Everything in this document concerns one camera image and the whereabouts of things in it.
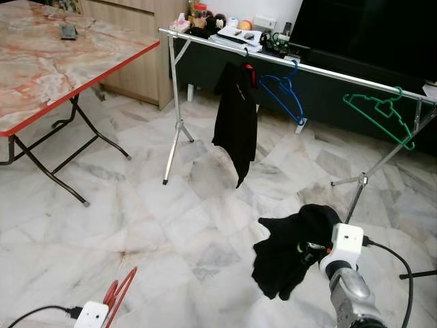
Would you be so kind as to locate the plain black shirt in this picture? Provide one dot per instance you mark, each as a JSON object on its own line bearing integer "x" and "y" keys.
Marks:
{"x": 293, "y": 253}

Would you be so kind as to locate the blue plastic clothes hanger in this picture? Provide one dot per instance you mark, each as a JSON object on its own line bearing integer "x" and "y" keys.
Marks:
{"x": 301, "y": 117}

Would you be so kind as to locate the red plastic clothes hanger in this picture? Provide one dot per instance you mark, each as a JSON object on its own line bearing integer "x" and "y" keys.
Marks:
{"x": 125, "y": 292}

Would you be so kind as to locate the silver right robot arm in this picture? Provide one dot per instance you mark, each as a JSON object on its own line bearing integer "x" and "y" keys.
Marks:
{"x": 355, "y": 301}

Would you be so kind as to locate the green plastic clothes hanger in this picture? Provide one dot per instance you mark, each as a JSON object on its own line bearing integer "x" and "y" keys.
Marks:
{"x": 410, "y": 145}

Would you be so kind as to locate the black TV console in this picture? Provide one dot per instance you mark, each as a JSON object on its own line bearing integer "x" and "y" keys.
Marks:
{"x": 328, "y": 102}

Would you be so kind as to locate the black shirt with red label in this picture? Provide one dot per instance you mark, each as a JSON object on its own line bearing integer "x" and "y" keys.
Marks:
{"x": 235, "y": 116}

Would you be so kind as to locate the silver metal clothes rack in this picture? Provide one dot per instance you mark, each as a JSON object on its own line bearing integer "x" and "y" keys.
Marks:
{"x": 307, "y": 68}

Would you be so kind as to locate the white paper sheet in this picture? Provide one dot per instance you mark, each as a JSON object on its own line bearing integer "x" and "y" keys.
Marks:
{"x": 430, "y": 90}

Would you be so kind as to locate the green mug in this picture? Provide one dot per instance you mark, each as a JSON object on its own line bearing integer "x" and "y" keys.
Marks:
{"x": 276, "y": 42}

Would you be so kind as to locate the black flat-screen TV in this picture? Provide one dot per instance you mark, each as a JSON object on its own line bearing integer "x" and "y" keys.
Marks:
{"x": 369, "y": 34}

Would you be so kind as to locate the stack of white papers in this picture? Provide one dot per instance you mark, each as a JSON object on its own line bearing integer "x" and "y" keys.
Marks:
{"x": 235, "y": 39}

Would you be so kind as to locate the pink tissue box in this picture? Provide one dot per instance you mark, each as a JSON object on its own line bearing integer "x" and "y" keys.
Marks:
{"x": 179, "y": 24}

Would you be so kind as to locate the jar with red lid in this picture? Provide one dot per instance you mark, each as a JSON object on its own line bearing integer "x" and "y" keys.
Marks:
{"x": 199, "y": 12}

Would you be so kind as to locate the marble-pattern table with red edge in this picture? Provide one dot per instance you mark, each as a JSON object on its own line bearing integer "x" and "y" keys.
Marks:
{"x": 48, "y": 68}

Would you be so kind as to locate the small black wallet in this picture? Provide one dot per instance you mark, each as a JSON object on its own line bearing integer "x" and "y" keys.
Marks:
{"x": 68, "y": 31}

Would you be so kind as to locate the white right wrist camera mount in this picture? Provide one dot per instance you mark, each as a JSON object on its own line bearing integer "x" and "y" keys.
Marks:
{"x": 345, "y": 246}

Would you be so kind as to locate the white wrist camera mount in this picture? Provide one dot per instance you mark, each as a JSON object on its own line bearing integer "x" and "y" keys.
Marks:
{"x": 345, "y": 246}
{"x": 91, "y": 316}

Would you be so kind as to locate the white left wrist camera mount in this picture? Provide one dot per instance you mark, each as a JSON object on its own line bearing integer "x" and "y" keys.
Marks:
{"x": 91, "y": 316}

